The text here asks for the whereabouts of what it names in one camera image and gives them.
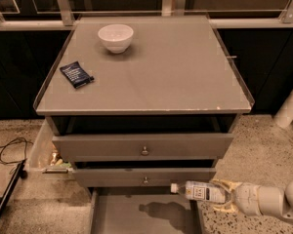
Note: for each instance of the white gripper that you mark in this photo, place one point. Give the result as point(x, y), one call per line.
point(246, 194)

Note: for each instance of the clear plastic water bottle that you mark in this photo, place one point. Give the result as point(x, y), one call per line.
point(201, 191)

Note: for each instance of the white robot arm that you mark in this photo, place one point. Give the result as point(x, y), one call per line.
point(275, 201)

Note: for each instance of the grey bottom drawer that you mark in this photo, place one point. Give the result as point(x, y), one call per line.
point(150, 210)

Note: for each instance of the grey drawer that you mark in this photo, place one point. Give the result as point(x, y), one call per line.
point(134, 177)
point(150, 210)
point(128, 147)

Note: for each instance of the grey drawer cabinet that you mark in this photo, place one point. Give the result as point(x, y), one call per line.
point(175, 78)

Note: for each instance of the grey middle drawer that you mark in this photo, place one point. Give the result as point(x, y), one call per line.
point(134, 177)

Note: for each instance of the grey top drawer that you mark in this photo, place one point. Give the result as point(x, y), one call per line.
point(128, 147)

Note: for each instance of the round metal top knob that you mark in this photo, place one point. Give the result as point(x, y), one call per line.
point(144, 151)

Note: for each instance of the clear plastic storage bin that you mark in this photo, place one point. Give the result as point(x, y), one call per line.
point(40, 156)

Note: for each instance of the white ceramic bowl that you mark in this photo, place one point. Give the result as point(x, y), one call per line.
point(116, 37)

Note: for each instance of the dark blue snack packet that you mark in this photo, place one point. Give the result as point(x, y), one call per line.
point(76, 75)

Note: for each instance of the black flat floor stand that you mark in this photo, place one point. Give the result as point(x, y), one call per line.
point(16, 175)

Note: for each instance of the metal window frame rail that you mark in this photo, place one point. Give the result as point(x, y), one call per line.
point(58, 14)

